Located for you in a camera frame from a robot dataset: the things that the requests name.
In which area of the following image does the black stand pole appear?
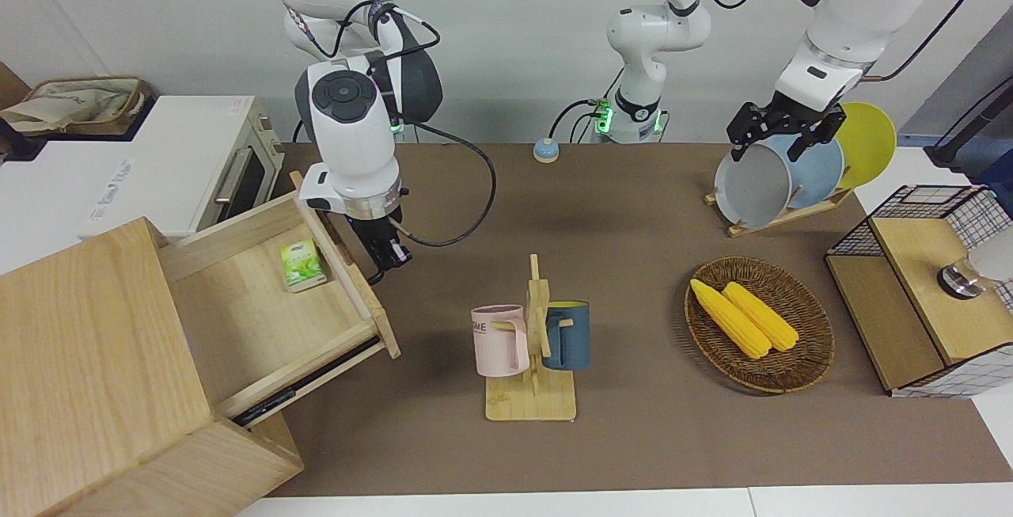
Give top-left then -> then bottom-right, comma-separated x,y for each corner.
926,78 -> 1013,169

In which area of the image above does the brown woven storage basket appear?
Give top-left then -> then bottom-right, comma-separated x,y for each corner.
0,76 -> 153,138

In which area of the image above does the black wire wooden shelf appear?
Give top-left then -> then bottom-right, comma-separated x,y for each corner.
825,184 -> 1013,399

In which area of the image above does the white toaster oven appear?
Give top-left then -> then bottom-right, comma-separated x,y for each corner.
0,95 -> 284,272

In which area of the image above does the wooden drawer cabinet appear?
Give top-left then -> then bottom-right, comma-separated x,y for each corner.
0,216 -> 305,517

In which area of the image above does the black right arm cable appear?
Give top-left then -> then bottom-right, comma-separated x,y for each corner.
305,0 -> 498,249

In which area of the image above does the beige cloth bag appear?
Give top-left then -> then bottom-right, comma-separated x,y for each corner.
0,80 -> 143,126

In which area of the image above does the wooden plate rack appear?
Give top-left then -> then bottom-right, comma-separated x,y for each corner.
704,184 -> 856,238

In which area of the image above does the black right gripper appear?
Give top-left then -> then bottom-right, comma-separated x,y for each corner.
347,215 -> 413,286

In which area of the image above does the dark blue mug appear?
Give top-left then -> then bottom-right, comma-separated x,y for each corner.
542,301 -> 591,371

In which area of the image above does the yellow corn cob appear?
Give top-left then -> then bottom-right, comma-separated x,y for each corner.
722,281 -> 800,353
690,278 -> 772,359

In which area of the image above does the wooden drawer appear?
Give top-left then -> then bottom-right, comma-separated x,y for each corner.
157,171 -> 402,428

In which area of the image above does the white cup with metal base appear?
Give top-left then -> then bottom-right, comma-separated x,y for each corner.
938,244 -> 1013,300

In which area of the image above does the light blue plate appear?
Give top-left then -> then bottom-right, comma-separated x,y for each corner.
772,133 -> 846,209

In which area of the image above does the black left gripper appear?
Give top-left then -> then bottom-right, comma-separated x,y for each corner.
727,97 -> 846,164

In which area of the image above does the green tissue pack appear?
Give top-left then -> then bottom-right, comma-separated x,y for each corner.
279,238 -> 328,294

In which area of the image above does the yellow plate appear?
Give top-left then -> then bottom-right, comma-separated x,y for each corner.
835,102 -> 897,190

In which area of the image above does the brown table mat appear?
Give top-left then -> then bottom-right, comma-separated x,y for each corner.
269,141 -> 1013,498

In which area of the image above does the round wicker basket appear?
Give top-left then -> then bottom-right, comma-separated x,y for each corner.
684,256 -> 836,395

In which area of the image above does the pink mug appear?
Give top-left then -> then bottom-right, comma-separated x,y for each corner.
471,305 -> 529,378

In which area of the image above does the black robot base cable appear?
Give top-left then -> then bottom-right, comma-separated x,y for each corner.
550,70 -> 622,143

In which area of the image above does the grey plate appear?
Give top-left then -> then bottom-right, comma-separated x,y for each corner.
714,143 -> 792,230

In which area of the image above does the wooden mug rack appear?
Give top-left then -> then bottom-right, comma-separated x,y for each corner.
484,254 -> 579,423

